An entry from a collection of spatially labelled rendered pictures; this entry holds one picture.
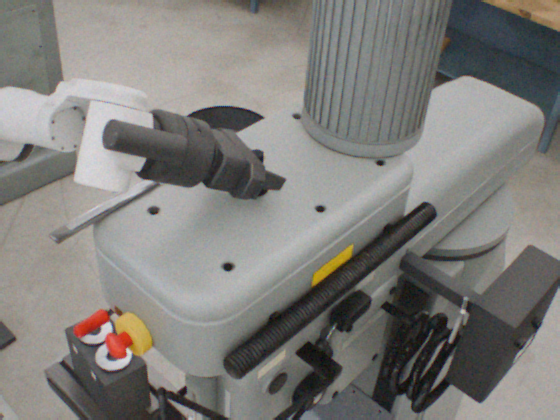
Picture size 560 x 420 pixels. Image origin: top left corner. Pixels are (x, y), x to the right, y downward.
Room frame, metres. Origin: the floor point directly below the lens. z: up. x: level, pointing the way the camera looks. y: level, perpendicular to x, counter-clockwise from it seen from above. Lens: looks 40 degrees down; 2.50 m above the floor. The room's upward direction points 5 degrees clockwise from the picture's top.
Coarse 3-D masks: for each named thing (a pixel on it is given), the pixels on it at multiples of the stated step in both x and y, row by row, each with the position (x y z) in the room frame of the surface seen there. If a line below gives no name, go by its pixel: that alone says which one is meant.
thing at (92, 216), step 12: (144, 180) 0.75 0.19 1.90; (132, 192) 0.72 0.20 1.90; (144, 192) 0.73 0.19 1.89; (108, 204) 0.69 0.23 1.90; (120, 204) 0.69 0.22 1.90; (84, 216) 0.66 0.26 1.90; (96, 216) 0.66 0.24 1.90; (60, 228) 0.63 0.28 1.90; (72, 228) 0.64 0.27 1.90; (84, 228) 0.64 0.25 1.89; (60, 240) 0.61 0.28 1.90
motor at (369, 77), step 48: (336, 0) 0.89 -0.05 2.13; (384, 0) 0.86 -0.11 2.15; (432, 0) 0.88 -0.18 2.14; (336, 48) 0.87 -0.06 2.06; (384, 48) 0.85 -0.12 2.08; (432, 48) 0.89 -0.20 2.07; (336, 96) 0.87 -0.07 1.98; (384, 96) 0.86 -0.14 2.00; (336, 144) 0.86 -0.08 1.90; (384, 144) 0.86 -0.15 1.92
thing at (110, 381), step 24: (72, 336) 1.07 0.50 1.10; (96, 336) 1.07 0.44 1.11; (72, 360) 1.09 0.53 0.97; (96, 360) 1.00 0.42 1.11; (120, 360) 1.00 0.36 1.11; (96, 384) 0.97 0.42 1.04; (120, 384) 0.96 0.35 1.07; (144, 384) 1.00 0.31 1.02; (120, 408) 0.95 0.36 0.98; (144, 408) 1.00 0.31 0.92
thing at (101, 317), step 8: (96, 312) 0.65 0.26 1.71; (104, 312) 0.66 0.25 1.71; (112, 312) 0.66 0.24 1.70; (88, 320) 0.64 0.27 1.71; (96, 320) 0.64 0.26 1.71; (104, 320) 0.65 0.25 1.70; (80, 328) 0.62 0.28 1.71; (88, 328) 0.63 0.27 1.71; (96, 328) 0.63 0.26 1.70; (80, 336) 0.62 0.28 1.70
